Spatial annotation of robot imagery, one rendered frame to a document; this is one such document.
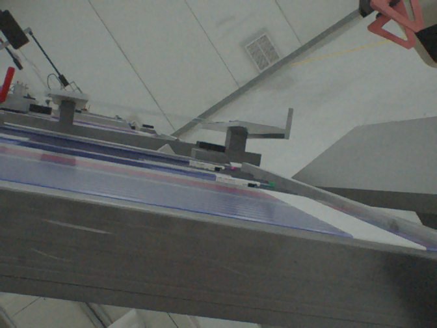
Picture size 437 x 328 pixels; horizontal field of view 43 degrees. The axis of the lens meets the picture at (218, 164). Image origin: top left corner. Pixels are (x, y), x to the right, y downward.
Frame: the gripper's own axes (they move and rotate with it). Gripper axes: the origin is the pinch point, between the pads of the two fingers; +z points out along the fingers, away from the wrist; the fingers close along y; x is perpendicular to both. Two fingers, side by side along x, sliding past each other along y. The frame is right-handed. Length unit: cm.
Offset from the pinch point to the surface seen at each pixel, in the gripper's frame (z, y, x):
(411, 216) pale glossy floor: 35, -134, -8
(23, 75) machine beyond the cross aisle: -234, -355, -191
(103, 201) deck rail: 6, 58, -34
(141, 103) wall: -265, -691, -187
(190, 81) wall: -255, -717, -110
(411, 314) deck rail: 23, 48, -23
